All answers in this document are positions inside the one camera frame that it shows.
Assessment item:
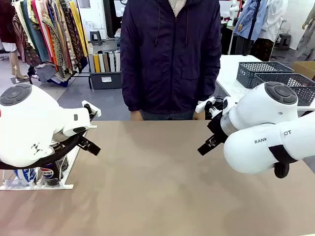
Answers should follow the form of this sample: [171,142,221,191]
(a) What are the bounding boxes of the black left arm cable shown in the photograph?
[0,132,86,171]

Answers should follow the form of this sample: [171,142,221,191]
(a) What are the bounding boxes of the grey plastic lattice basket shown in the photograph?
[254,73,315,107]
[236,61,295,89]

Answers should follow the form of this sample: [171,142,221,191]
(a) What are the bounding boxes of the dark red hanging garment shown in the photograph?
[0,0,17,44]

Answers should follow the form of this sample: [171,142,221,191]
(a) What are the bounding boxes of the dark plastic step stool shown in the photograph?
[90,30,103,47]

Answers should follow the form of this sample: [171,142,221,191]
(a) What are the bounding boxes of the pale inner shirt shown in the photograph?
[168,0,188,18]

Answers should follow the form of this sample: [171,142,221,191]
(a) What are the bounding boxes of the black clothes rack frame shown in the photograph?
[70,0,93,89]

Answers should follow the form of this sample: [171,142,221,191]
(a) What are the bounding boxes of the black right arm cable strap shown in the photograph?
[268,145,298,179]

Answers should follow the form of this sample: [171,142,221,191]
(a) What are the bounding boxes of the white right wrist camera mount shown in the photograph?
[196,96,238,120]

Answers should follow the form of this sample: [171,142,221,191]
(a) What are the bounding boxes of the yellow paper roll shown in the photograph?
[93,54,101,73]

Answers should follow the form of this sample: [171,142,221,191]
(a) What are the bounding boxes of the person left forearm navy sleeve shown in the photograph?
[196,73,222,114]

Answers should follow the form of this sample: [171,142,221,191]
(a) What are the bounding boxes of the white can dispenser rack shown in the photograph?
[0,124,98,190]

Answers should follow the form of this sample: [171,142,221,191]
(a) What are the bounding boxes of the dark patterned hanging garment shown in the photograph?
[58,0,83,72]

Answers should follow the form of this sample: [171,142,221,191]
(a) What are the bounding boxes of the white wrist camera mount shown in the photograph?
[81,100,102,122]
[196,96,238,120]

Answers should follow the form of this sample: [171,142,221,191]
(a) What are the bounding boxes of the yellow hanging garment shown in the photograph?
[68,0,89,58]

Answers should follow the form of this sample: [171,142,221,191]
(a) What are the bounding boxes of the brown patterned dress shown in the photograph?
[12,14,41,66]

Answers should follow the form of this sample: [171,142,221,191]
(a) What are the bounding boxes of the pink hanging garment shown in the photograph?
[31,0,54,62]

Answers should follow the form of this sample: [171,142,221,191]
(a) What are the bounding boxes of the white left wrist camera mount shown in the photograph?
[81,100,102,122]

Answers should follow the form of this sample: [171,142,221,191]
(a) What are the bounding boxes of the grey plastic stool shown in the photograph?
[278,33,292,51]

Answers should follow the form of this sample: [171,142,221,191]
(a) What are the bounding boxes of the white roll black cap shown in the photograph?
[97,50,106,73]

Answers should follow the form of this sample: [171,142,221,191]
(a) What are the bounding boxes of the olive patterned hanging garment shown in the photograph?
[41,9,68,74]

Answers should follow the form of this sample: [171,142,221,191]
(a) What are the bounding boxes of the bare mannequin legs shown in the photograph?
[9,43,30,84]

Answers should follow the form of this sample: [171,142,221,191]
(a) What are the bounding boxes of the black Pepsi can green accents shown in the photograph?
[39,157,62,187]

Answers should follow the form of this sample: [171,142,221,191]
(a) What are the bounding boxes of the person right forearm navy sleeve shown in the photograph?
[122,73,144,113]

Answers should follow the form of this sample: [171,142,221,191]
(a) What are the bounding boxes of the blue jeans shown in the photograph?
[139,109,197,121]

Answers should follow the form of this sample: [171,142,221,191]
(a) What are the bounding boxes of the blue shirt on mannequin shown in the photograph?
[233,0,261,41]

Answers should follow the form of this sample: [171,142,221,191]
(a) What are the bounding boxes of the mannequin in grey dress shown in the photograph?
[294,4,315,61]

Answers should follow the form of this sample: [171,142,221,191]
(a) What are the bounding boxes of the grey clothes pile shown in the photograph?
[34,62,73,87]

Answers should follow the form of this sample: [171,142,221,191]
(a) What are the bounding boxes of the grey storage bin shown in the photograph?
[89,70,123,90]

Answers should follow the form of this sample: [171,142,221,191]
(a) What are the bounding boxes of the white carton box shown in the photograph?
[82,21,95,36]

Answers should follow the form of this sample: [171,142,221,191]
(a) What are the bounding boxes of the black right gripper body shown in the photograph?
[207,112,231,146]

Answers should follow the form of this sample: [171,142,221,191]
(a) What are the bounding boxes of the cream hanging garment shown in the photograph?
[11,0,35,50]

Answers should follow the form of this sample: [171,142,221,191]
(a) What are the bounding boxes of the white side table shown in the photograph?
[216,54,315,111]

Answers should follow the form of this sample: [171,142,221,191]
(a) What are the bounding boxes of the person right hand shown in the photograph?
[129,110,144,121]

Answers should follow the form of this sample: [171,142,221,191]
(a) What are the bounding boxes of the brown cardboard box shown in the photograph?
[291,60,315,81]

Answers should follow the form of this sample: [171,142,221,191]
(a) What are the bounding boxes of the white coat on mannequin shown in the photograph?
[258,0,288,42]

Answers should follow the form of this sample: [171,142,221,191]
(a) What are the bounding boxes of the person in navy jacket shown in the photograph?
[120,0,222,115]

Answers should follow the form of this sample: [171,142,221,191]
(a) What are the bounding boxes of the brown paper roll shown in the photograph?
[102,53,110,73]

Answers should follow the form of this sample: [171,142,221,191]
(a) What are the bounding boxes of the teal hanging garment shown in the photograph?
[21,0,50,62]

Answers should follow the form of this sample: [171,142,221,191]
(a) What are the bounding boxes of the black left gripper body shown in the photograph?
[77,134,93,150]

